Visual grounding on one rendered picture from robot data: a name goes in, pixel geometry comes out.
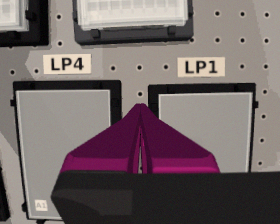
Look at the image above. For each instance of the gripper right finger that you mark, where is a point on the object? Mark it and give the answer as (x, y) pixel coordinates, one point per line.
(165, 150)

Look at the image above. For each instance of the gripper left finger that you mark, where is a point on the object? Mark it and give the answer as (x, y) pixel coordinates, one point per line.
(115, 148)

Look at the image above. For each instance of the grey perforated base plate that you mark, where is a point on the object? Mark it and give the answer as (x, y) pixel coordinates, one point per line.
(245, 32)

